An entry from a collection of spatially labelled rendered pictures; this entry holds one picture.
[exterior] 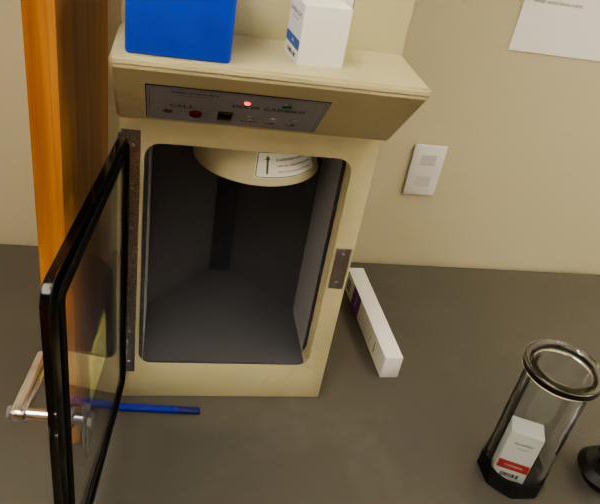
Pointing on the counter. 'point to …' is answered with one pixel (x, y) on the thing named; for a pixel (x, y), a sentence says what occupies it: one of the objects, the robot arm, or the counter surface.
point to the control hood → (282, 84)
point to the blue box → (181, 28)
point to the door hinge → (132, 240)
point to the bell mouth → (257, 166)
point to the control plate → (155, 99)
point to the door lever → (18, 412)
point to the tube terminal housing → (145, 378)
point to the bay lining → (235, 230)
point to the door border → (59, 339)
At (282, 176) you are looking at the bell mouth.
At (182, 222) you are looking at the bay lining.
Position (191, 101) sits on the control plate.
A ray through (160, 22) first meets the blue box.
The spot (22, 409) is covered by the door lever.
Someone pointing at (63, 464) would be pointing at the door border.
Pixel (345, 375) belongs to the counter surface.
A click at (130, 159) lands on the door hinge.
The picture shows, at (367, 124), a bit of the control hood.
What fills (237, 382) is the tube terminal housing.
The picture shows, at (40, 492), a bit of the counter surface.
